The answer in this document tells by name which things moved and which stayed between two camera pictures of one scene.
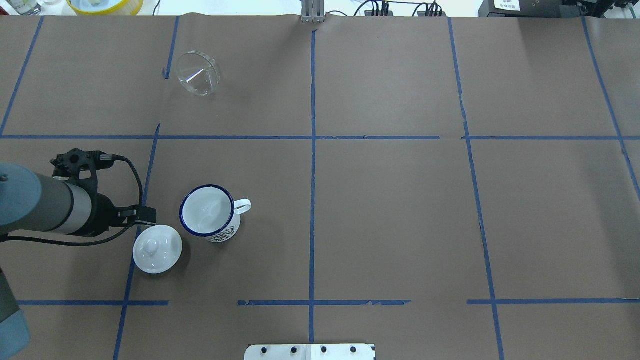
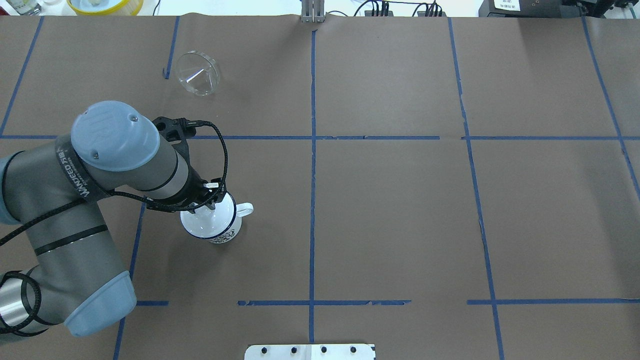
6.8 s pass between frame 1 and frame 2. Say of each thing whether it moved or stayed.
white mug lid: moved
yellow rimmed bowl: stayed
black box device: stayed
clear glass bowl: stayed
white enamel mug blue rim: stayed
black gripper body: moved
